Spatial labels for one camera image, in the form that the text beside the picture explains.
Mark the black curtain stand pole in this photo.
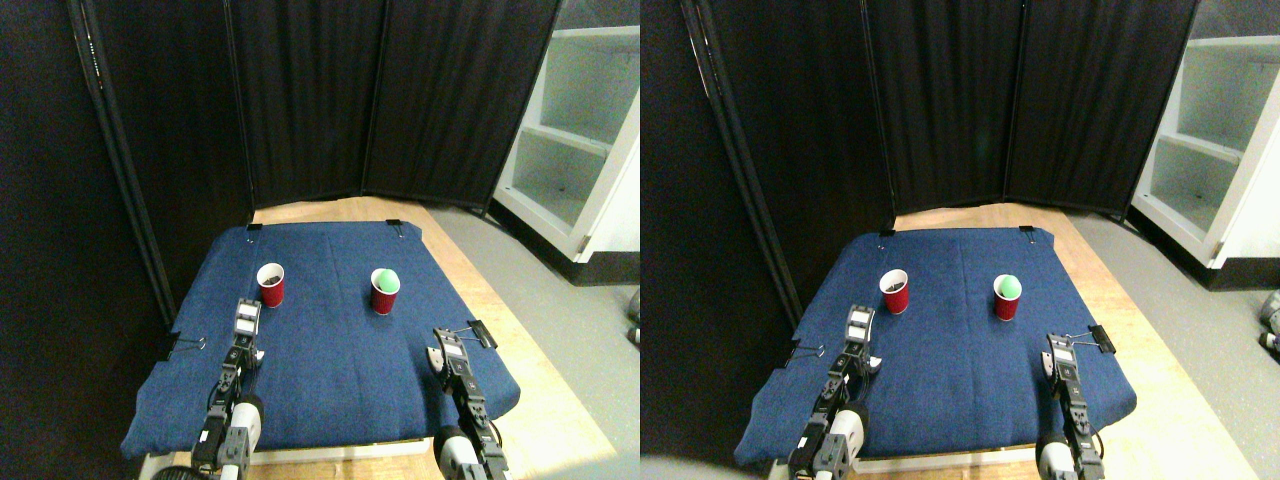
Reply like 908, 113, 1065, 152
680, 0, 801, 323
68, 0, 177, 326

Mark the white shelf unit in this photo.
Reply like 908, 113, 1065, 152
492, 25, 640, 263
1132, 35, 1280, 269

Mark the red cup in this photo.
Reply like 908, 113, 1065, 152
256, 263, 287, 309
879, 269, 911, 315
370, 268, 402, 316
992, 274, 1024, 322

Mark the dark blue cloth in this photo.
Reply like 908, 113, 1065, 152
120, 220, 522, 462
733, 226, 1139, 469

